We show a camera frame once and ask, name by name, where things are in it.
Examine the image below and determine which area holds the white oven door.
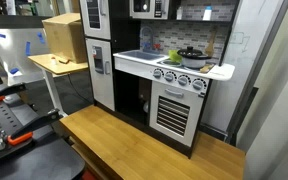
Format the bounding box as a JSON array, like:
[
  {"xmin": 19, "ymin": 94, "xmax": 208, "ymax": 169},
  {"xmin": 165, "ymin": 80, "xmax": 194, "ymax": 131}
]
[{"xmin": 149, "ymin": 80, "xmax": 205, "ymax": 148}]

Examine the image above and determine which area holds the green bowl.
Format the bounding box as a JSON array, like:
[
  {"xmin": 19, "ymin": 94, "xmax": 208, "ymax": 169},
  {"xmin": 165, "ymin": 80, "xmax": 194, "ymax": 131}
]
[{"xmin": 168, "ymin": 49, "xmax": 183, "ymax": 64}]

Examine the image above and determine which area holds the grey stove knob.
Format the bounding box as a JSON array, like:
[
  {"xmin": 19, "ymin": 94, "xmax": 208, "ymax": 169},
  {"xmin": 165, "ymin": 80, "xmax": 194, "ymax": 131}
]
[
  {"xmin": 191, "ymin": 78, "xmax": 208, "ymax": 92},
  {"xmin": 164, "ymin": 71, "xmax": 177, "ymax": 83},
  {"xmin": 152, "ymin": 68, "xmax": 164, "ymax": 80},
  {"xmin": 177, "ymin": 74, "xmax": 192, "ymax": 87}
]

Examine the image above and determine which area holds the light wooden side table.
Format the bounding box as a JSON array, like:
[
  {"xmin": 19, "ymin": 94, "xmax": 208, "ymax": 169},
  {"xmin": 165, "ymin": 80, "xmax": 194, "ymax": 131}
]
[{"xmin": 27, "ymin": 53, "xmax": 89, "ymax": 118}]

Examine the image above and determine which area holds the cardboard box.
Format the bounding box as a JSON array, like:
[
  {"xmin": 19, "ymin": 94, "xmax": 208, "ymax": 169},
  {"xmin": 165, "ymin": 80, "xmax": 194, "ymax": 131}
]
[{"xmin": 42, "ymin": 12, "xmax": 88, "ymax": 64}]

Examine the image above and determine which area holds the white lower fridge door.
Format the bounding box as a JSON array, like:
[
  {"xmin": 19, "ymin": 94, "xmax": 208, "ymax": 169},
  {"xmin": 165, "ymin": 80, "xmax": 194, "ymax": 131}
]
[{"xmin": 85, "ymin": 37, "xmax": 116, "ymax": 112}]

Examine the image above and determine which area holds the black floor cable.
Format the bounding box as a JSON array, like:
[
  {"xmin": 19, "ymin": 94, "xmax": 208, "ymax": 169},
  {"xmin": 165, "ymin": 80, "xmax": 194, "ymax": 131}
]
[{"xmin": 67, "ymin": 73, "xmax": 93, "ymax": 104}]

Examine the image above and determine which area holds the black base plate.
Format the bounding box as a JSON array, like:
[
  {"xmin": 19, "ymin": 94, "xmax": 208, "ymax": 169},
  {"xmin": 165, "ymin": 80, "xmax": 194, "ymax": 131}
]
[{"xmin": 0, "ymin": 93, "xmax": 85, "ymax": 180}]

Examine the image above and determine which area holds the plain white bottle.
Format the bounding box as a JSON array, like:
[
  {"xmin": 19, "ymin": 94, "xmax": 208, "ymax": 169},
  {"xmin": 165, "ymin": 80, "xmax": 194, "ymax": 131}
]
[{"xmin": 176, "ymin": 5, "xmax": 183, "ymax": 20}]

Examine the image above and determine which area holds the leaning whiteboard panel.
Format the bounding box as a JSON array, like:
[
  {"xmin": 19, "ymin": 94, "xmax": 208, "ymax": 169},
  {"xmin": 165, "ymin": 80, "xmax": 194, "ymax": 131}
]
[{"xmin": 0, "ymin": 28, "xmax": 50, "ymax": 86}]

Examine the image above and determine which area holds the large wall whiteboard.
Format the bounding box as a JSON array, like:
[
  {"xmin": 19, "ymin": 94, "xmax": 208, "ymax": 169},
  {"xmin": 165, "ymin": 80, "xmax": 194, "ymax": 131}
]
[{"xmin": 202, "ymin": 0, "xmax": 285, "ymax": 134}]

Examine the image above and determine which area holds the white bottle blue cap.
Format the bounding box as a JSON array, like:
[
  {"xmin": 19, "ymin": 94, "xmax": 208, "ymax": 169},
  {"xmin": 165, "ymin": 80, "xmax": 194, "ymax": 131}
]
[{"xmin": 202, "ymin": 5, "xmax": 213, "ymax": 22}]

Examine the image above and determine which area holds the grey toy faucet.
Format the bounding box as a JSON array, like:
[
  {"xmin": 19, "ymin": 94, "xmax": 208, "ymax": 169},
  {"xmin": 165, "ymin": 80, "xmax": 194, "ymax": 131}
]
[{"xmin": 139, "ymin": 26, "xmax": 155, "ymax": 53}]

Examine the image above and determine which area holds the white upper fridge door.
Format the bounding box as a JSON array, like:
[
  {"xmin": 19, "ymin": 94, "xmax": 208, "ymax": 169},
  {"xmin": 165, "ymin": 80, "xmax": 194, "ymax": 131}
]
[{"xmin": 79, "ymin": 0, "xmax": 112, "ymax": 41}]

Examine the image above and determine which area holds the grey toy sink basin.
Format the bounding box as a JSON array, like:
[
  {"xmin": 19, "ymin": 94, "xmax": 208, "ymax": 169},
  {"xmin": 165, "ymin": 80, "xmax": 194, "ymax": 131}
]
[{"xmin": 117, "ymin": 49, "xmax": 167, "ymax": 62}]

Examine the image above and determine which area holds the white fridge door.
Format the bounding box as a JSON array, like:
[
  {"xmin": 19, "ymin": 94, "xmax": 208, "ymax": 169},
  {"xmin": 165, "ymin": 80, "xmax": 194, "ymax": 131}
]
[
  {"xmin": 79, "ymin": 0, "xmax": 112, "ymax": 41},
  {"xmin": 85, "ymin": 37, "xmax": 116, "ymax": 112}
]

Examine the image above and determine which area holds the wooden spatula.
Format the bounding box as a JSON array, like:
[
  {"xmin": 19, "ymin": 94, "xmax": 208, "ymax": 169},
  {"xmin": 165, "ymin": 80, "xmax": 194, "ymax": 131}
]
[{"xmin": 204, "ymin": 29, "xmax": 218, "ymax": 58}]

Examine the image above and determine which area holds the small wooden utensil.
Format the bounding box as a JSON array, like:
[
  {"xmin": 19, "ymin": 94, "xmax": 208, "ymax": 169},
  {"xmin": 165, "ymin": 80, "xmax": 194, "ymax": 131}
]
[{"xmin": 199, "ymin": 63, "xmax": 216, "ymax": 74}]

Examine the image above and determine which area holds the toy microwave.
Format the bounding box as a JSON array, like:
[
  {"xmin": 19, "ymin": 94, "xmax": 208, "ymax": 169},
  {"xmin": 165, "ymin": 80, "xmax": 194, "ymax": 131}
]
[{"xmin": 129, "ymin": 0, "xmax": 170, "ymax": 20}]

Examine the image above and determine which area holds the round stove burner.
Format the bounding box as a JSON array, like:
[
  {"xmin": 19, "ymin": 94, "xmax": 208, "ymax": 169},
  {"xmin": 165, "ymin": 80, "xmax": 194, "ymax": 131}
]
[{"xmin": 159, "ymin": 59, "xmax": 182, "ymax": 68}]

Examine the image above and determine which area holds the wooden bench table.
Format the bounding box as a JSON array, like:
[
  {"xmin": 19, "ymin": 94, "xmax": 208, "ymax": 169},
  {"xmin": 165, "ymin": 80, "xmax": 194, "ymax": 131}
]
[{"xmin": 59, "ymin": 105, "xmax": 246, "ymax": 180}]

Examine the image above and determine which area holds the black orange-handled clamp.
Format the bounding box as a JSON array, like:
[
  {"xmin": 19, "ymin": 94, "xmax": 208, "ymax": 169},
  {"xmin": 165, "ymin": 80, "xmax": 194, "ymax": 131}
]
[
  {"xmin": 0, "ymin": 83, "xmax": 28, "ymax": 104},
  {"xmin": 7, "ymin": 108, "xmax": 61, "ymax": 147}
]

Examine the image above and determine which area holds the toy kitchen play set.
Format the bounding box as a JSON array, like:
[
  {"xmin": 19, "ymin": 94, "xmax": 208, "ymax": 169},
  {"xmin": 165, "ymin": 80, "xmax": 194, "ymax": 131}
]
[{"xmin": 78, "ymin": 0, "xmax": 242, "ymax": 159}]

